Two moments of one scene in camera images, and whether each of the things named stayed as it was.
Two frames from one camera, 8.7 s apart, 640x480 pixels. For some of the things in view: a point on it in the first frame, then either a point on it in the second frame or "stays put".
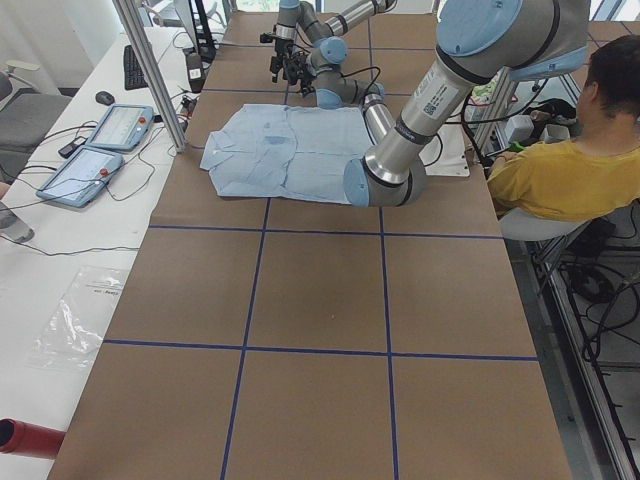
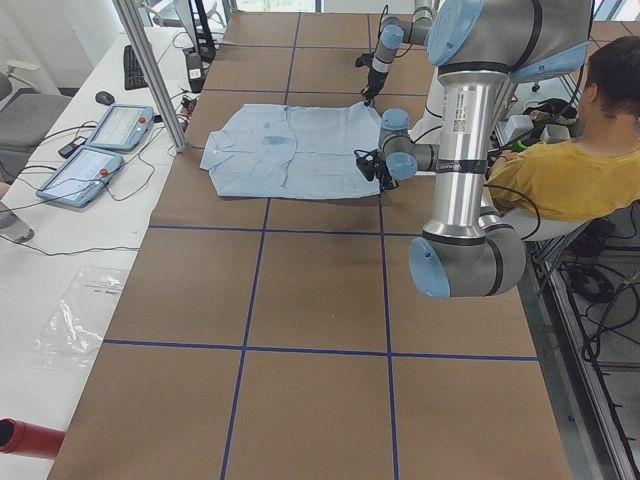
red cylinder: x=23 y=438 stays put
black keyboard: x=134 y=78 stays put
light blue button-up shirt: x=294 y=152 stays put
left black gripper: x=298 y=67 -> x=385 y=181
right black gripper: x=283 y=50 -> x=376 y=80
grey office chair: x=25 y=121 stays put
